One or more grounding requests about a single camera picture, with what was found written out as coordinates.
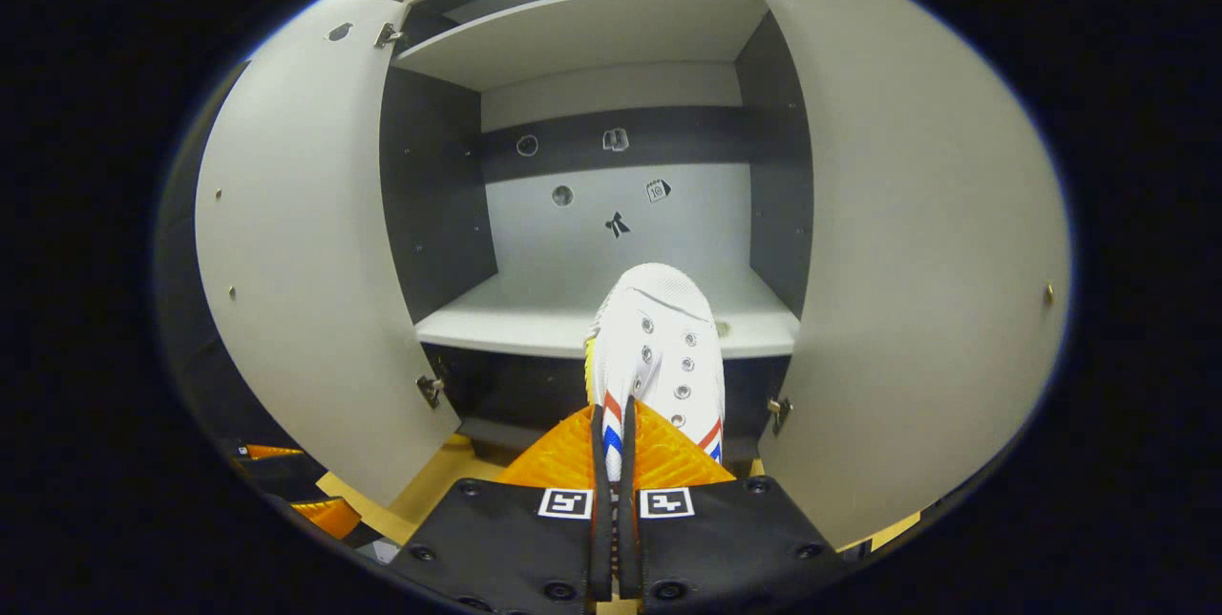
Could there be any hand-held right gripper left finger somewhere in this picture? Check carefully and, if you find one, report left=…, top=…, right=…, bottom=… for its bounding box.
left=391, top=405, right=614, bottom=615

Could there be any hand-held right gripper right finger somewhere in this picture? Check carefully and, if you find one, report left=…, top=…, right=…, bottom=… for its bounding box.
left=619, top=395, right=846, bottom=615

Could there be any white cabinet door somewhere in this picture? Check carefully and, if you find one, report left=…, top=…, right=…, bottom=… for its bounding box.
left=723, top=0, right=1072, bottom=551
left=194, top=0, right=462, bottom=508

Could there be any white striped shoe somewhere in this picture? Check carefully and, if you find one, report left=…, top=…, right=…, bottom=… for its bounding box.
left=584, top=262, right=727, bottom=484

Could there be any white shoe cabinet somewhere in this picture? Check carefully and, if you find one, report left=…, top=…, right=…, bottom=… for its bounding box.
left=377, top=0, right=817, bottom=468

